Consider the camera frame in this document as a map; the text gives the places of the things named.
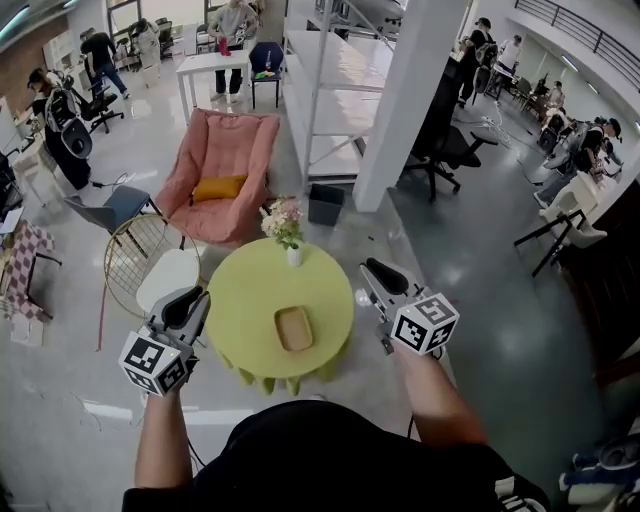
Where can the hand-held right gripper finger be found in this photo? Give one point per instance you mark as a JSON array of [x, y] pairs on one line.
[[392, 280], [377, 297]]

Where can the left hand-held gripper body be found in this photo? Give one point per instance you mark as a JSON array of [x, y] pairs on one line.
[[150, 362]]

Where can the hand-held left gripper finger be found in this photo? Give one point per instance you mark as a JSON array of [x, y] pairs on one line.
[[200, 320], [180, 305]]

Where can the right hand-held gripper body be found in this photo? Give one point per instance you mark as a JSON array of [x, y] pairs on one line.
[[425, 325]]

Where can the small wooden tray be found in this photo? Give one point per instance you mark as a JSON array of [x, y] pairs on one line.
[[293, 330]]

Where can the person's left forearm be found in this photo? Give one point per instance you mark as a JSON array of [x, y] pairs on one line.
[[162, 440]]

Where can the person's right forearm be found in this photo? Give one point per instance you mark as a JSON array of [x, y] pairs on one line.
[[440, 400]]

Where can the green round table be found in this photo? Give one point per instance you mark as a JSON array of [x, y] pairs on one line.
[[250, 300]]

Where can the red floor stick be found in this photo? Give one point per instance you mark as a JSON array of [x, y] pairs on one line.
[[101, 320]]

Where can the white ribbed vase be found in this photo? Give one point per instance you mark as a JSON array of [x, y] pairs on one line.
[[295, 256]]

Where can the dark trash bin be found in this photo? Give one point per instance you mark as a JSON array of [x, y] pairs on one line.
[[326, 205]]

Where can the grey side chair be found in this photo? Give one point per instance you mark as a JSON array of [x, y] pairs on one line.
[[125, 200]]

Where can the pink white flower bouquet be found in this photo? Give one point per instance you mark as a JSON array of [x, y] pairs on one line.
[[282, 220]]

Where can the yellow cushion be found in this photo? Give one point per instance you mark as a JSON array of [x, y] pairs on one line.
[[220, 188]]

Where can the white floor box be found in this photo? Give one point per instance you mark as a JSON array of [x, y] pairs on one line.
[[27, 330]]

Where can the black office chair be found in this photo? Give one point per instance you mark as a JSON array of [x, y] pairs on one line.
[[100, 105], [440, 130]]

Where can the pink padded lounge chair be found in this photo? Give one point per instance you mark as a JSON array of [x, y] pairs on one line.
[[225, 150]]

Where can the checkered cloth table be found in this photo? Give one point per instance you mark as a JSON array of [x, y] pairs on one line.
[[25, 250]]

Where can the person's black shirt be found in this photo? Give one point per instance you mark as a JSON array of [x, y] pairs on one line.
[[325, 460]]

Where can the white square pillar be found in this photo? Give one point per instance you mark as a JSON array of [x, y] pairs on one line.
[[410, 100]]

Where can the white chair black legs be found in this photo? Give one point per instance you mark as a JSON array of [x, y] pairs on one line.
[[575, 210]]

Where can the dark wooden counter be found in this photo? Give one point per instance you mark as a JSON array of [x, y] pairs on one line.
[[610, 280]]

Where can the white metal shelving rack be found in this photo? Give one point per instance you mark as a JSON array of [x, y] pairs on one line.
[[340, 65]]

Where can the white rectangular table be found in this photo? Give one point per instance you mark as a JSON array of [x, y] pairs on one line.
[[215, 62]]

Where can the dark blue chair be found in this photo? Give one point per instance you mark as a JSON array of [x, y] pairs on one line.
[[265, 57]]

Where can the black balcony railing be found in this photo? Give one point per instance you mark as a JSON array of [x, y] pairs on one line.
[[585, 27]]

